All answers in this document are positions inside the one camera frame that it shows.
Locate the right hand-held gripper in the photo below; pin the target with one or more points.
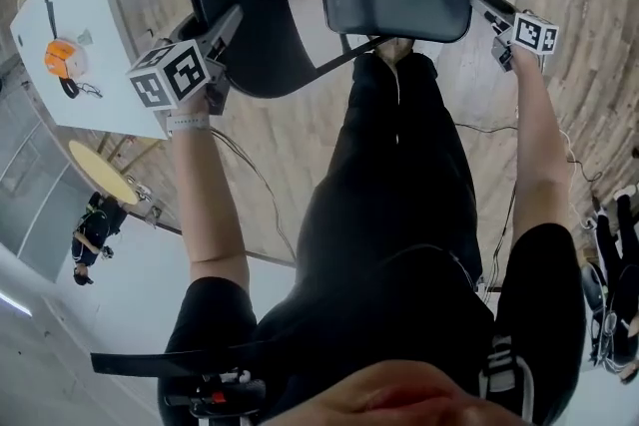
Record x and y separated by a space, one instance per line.
534 34

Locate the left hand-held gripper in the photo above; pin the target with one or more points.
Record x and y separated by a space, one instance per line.
170 75

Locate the person's left forearm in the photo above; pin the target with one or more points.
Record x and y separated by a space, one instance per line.
209 204

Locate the person's right forearm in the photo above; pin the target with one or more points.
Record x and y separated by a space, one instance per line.
539 154

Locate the white wristband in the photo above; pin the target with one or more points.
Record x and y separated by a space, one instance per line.
187 123

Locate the small clear item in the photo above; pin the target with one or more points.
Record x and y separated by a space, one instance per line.
85 37

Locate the orange white device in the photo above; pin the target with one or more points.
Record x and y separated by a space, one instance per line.
60 57

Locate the round yellow side table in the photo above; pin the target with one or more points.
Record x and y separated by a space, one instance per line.
100 169

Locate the person's black trousers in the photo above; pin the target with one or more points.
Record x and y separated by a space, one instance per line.
409 164

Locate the person's black shirt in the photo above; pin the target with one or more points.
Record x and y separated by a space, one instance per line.
379 309

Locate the black chest-mounted device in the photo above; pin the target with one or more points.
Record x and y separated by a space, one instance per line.
219 396

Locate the person's face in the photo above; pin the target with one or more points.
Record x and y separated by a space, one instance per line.
399 404

